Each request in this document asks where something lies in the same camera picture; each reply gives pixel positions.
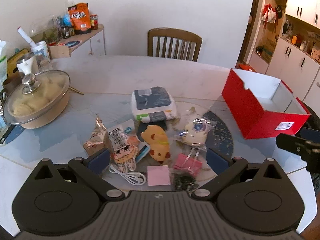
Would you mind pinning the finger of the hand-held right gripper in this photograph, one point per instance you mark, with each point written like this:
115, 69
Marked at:
292, 146

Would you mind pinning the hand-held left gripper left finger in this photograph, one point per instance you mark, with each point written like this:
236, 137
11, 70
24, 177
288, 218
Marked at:
99, 161

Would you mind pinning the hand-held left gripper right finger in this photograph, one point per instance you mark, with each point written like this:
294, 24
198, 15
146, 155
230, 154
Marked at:
218, 161

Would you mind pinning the pink binder clip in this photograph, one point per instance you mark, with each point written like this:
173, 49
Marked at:
187, 163

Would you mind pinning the white chicken snack packet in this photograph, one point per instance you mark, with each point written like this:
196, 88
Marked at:
120, 136

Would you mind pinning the bag of small black clips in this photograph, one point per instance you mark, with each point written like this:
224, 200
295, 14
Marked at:
183, 180

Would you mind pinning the red cardboard box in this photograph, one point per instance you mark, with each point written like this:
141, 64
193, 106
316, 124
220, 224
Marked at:
250, 112

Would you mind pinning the white marble desktop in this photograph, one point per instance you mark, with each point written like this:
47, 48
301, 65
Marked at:
150, 72

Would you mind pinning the brown gold snack packet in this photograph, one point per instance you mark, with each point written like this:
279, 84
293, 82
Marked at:
96, 137

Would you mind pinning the orange cartoon figure pendant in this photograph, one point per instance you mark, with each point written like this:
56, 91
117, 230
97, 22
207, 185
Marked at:
125, 155

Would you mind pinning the white plush toy in bag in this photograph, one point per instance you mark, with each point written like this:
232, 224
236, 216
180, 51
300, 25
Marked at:
195, 132

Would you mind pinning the blue white small packet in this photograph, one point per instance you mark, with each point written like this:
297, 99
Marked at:
143, 152

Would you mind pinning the glass turntable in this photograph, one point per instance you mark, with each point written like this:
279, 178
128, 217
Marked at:
75, 110

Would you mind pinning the pink sticky notes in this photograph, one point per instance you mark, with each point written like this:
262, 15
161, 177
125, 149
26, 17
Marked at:
158, 175

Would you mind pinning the yellow dog squishy toy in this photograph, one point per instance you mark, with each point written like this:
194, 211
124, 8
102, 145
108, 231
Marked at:
157, 142

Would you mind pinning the beige cooking pot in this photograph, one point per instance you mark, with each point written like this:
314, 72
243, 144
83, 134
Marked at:
55, 115

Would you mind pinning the small black case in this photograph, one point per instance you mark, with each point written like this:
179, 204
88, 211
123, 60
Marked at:
155, 125

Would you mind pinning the wooden chopstick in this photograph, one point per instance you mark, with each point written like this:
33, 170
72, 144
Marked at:
76, 90

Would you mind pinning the white grey tissue pack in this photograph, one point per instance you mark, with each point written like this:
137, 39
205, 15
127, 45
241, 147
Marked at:
152, 102

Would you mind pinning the glass pot lid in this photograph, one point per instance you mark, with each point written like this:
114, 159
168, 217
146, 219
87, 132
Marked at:
37, 95

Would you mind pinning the orange box lid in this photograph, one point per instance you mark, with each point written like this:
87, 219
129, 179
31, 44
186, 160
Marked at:
246, 67

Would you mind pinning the white side cabinet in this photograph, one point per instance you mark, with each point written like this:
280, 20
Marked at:
96, 45

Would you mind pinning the small cardboard box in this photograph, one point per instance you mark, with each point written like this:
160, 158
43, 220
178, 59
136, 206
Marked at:
58, 52

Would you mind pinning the brown mug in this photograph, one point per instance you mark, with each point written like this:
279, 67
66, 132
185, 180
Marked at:
11, 85

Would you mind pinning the printed white cup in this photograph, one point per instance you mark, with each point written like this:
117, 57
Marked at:
42, 55

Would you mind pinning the blue round plate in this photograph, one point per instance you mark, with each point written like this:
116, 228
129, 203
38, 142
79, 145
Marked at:
71, 44

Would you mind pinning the white silver-topped jar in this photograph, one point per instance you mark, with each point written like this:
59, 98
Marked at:
26, 65

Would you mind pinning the yellow box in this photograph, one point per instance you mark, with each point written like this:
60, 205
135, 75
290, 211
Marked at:
15, 62

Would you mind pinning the dark glass jars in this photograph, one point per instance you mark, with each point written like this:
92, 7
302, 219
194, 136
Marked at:
67, 32

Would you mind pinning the red hanging cloth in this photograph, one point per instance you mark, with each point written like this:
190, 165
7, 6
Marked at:
270, 13

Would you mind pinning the wooden chair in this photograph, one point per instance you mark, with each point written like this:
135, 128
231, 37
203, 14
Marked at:
175, 33

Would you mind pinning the green white bag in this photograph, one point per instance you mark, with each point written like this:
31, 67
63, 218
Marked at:
3, 62

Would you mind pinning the red jar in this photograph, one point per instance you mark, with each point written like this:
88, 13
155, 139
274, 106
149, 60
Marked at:
94, 22

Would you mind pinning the clear plastic container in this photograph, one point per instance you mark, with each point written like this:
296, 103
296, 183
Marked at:
45, 30

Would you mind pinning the orange snack bag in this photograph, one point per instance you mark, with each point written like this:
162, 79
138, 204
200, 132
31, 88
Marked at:
80, 18

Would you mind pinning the small blue globe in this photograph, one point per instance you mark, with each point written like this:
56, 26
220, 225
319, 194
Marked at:
66, 20

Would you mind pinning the white wall cabinets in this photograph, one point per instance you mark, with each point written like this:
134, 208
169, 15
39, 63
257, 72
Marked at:
295, 55

